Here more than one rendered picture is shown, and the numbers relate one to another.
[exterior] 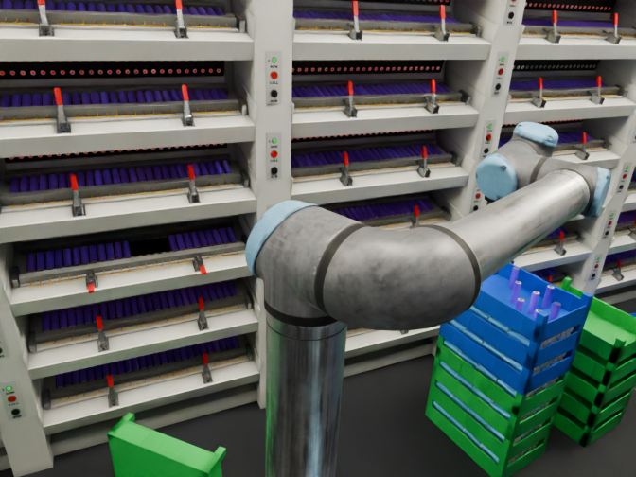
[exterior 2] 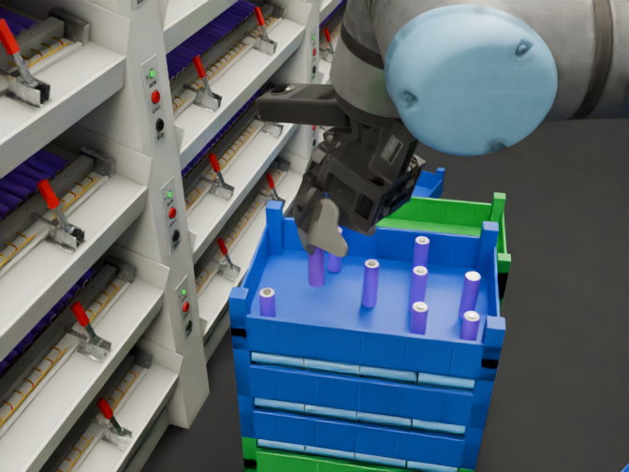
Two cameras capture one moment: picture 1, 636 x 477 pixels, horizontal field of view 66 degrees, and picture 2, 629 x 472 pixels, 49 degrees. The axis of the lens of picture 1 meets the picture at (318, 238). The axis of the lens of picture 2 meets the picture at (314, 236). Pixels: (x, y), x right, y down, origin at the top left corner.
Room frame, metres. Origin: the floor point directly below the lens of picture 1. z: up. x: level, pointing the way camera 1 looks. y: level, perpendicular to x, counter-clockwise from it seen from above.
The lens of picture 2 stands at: (0.76, -0.01, 1.06)
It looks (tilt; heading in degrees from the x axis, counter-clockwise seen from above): 36 degrees down; 313
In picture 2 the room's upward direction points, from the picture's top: straight up
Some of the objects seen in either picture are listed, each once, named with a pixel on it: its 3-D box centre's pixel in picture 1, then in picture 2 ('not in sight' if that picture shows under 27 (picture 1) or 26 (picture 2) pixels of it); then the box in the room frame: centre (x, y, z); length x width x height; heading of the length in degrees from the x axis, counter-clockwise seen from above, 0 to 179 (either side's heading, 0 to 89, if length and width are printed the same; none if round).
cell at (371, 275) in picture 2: (516, 291); (371, 283); (1.16, -0.54, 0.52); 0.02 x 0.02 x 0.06
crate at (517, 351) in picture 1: (509, 316); (368, 331); (1.15, -0.54, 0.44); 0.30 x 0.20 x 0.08; 33
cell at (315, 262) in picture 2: not in sight; (315, 259); (1.17, -0.45, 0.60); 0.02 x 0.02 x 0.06
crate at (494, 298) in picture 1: (515, 291); (371, 282); (1.15, -0.54, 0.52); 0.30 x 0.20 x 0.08; 33
